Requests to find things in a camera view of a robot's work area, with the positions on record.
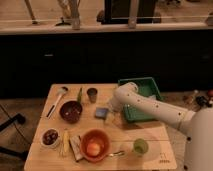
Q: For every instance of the green plastic cup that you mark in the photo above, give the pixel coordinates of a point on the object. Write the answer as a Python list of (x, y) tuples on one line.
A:
[(140, 146)]

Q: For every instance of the green plastic tray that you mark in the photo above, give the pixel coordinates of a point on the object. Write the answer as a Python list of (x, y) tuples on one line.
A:
[(146, 87)]

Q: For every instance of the orange bowl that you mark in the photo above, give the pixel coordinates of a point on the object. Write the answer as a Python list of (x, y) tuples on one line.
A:
[(95, 136)]

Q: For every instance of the blue sponge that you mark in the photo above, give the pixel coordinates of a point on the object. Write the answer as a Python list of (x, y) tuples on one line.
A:
[(101, 112)]

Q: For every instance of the green vegetable piece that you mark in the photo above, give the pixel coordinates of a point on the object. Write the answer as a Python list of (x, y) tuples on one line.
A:
[(79, 96)]

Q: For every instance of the dark red bowl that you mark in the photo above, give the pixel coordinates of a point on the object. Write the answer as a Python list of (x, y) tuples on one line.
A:
[(71, 111)]

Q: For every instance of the orange fruit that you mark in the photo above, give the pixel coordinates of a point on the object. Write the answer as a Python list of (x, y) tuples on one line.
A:
[(93, 149)]

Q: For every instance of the silver spoon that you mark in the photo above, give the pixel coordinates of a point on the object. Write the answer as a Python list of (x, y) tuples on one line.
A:
[(119, 153)]

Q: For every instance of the white bowl with dark fruit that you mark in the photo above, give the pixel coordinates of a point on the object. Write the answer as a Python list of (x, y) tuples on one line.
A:
[(50, 138)]

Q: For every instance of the white crumpled cloth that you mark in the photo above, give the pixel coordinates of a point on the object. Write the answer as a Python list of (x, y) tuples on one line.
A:
[(153, 97)]

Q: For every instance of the small wooden block board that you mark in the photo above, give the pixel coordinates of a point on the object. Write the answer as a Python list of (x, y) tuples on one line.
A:
[(75, 146)]

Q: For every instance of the black chair base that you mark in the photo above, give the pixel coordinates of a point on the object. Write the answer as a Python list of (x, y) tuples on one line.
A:
[(10, 128)]

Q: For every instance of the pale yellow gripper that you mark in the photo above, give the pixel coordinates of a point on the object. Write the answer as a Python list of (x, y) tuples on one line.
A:
[(110, 117)]

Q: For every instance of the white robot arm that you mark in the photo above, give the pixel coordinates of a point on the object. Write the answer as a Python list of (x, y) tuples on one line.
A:
[(196, 126)]

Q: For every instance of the dark metal cup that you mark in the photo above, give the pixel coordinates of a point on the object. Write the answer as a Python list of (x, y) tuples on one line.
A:
[(92, 94)]

